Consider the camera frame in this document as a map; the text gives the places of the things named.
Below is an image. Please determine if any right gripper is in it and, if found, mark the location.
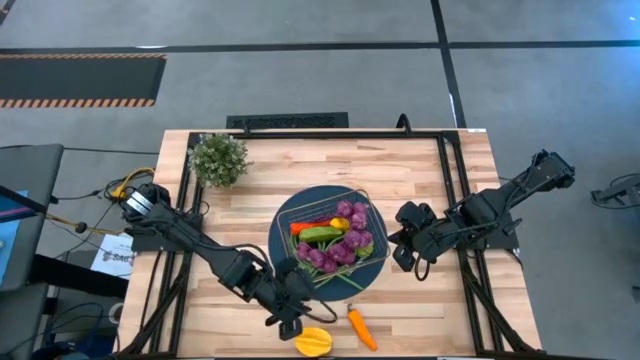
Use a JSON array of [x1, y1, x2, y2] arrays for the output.
[[393, 201, 444, 274]]

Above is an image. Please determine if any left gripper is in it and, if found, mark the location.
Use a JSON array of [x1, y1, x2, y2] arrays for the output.
[[264, 269, 321, 343]]

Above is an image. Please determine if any gold wire basket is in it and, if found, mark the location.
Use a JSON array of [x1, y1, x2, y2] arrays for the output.
[[276, 188, 391, 284]]

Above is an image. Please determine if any large yellow bell pepper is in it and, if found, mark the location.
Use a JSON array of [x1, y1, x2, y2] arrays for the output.
[[293, 327, 334, 358]]

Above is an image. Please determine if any purple onion bunch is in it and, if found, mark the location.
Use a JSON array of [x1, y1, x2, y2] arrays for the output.
[[295, 241, 357, 275], [335, 199, 375, 250]]

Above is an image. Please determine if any long green beans bundle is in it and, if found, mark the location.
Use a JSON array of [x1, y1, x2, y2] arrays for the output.
[[289, 234, 366, 292]]

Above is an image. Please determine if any long orange pepper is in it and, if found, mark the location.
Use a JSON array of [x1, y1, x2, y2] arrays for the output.
[[346, 303, 379, 352]]

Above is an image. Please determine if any orange-red carrot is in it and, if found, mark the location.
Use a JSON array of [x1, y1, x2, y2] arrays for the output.
[[289, 219, 332, 236]]

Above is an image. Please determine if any round dark blue placemat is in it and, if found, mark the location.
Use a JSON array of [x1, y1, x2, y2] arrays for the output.
[[267, 184, 389, 303]]

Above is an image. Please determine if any black perforated floor strip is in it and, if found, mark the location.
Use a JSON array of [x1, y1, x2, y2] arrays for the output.
[[225, 112, 350, 130]]

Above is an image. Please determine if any potted green plant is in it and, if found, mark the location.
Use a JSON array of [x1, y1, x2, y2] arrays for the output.
[[187, 132, 254, 189]]

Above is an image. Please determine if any white printed paper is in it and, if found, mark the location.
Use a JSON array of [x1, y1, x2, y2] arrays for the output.
[[89, 232, 136, 281]]

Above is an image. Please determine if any black stand base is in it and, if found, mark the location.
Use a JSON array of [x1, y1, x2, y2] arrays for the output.
[[590, 173, 640, 210]]

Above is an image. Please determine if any blue sheet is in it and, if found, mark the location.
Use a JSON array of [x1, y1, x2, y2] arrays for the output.
[[0, 189, 30, 286]]

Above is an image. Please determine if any black hazard-striped floor mat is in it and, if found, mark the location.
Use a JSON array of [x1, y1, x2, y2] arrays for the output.
[[0, 53, 168, 109]]

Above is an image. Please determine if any black aluminium table frame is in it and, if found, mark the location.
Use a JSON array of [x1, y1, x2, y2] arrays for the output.
[[118, 128, 546, 359]]

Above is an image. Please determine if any yellow cable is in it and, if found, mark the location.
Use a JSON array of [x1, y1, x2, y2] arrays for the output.
[[110, 167, 156, 201]]

